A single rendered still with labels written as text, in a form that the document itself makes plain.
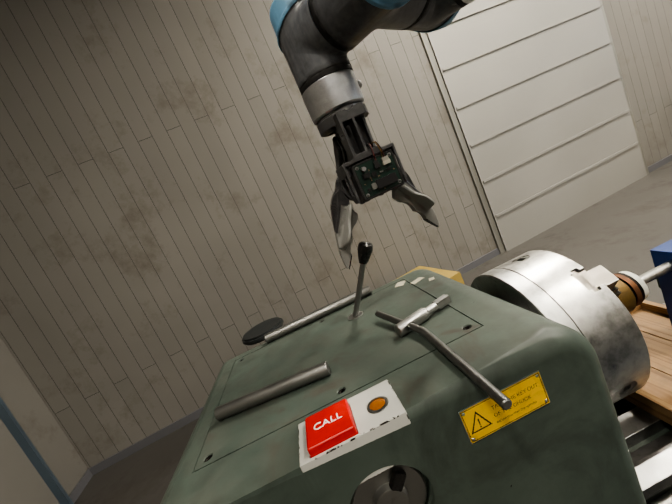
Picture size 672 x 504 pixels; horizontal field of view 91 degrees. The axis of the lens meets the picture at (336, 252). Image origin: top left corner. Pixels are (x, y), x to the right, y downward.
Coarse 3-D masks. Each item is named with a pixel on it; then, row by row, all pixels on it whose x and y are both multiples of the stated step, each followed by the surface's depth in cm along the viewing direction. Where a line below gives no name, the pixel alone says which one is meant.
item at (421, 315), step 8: (440, 296) 59; (448, 296) 58; (432, 304) 57; (440, 304) 57; (416, 312) 56; (424, 312) 56; (432, 312) 57; (408, 320) 55; (416, 320) 55; (424, 320) 56; (400, 328) 54; (400, 336) 55
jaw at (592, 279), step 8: (576, 272) 59; (584, 272) 59; (592, 272) 60; (600, 272) 60; (608, 272) 60; (584, 280) 58; (592, 280) 58; (600, 280) 59; (608, 280) 59; (616, 280) 58; (592, 288) 57; (616, 288) 62
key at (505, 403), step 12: (408, 324) 55; (432, 336) 48; (444, 348) 44; (456, 360) 41; (468, 372) 38; (480, 384) 36; (492, 384) 35; (492, 396) 34; (504, 396) 33; (504, 408) 32
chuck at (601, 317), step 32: (544, 256) 65; (544, 288) 58; (576, 288) 57; (608, 288) 56; (576, 320) 54; (608, 320) 54; (608, 352) 53; (640, 352) 54; (608, 384) 54; (640, 384) 57
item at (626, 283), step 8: (624, 280) 68; (632, 280) 67; (624, 288) 66; (632, 288) 67; (640, 288) 67; (624, 296) 66; (632, 296) 66; (640, 296) 67; (624, 304) 65; (632, 304) 66
